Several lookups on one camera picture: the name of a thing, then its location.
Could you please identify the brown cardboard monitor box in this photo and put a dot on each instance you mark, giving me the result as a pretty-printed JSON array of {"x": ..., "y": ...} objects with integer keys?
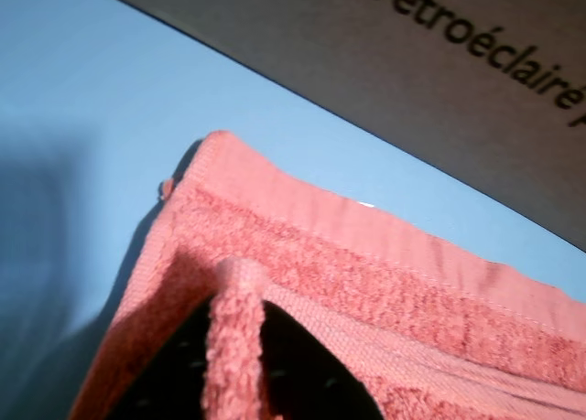
[{"x": 366, "y": 49}]

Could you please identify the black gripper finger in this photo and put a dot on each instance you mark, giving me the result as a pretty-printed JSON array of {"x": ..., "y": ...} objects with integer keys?
[
  {"x": 307, "y": 379},
  {"x": 183, "y": 374}
]

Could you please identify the orange terry towel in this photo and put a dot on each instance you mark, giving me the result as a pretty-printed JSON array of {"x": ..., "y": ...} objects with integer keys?
[{"x": 366, "y": 278}]

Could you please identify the grey table mat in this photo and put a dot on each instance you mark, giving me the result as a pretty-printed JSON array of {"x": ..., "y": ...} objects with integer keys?
[{"x": 91, "y": 95}]

